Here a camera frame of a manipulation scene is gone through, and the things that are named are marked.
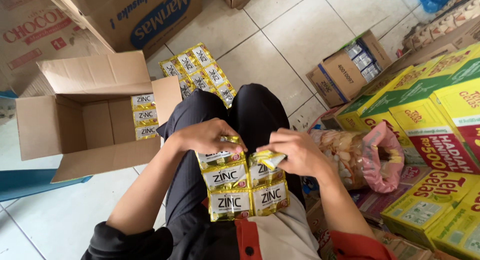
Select person's left hand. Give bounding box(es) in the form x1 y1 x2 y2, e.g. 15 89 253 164
173 117 248 165

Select person's right hand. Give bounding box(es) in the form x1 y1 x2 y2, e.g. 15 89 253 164
256 127 332 180

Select yellow shampoo sachet strip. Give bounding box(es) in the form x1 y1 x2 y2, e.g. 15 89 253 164
195 136 291 222

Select pink bag of white crackers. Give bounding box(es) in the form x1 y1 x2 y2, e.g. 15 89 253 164
308 121 406 195

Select yellow sachets standing upright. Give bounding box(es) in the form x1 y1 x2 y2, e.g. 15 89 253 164
130 93 160 141

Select person's black trousers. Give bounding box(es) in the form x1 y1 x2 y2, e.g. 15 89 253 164
155 83 307 260

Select pile of yellow sachet strips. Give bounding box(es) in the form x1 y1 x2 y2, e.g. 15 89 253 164
158 42 238 109

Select small carton with blue stripe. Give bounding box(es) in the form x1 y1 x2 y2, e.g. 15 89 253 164
305 30 393 109

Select open empty brown cardboard box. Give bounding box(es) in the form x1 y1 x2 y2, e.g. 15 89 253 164
16 51 184 184

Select silver sachets bundle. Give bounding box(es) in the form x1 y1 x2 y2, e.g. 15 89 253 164
344 40 382 83

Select large carton with blue print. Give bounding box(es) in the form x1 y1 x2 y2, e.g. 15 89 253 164
39 0 203 60

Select stack of yellow green cartons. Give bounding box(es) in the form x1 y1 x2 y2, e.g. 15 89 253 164
335 41 480 175

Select stack of yellow tea boxes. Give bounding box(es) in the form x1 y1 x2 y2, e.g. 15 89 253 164
380 169 480 260

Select blue plastic board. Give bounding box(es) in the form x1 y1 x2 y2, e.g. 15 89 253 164
0 168 93 203

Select stack of egg trays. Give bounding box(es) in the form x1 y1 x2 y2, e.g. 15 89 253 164
400 0 480 55

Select large carton with red print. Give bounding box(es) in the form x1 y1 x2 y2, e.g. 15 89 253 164
0 0 115 100

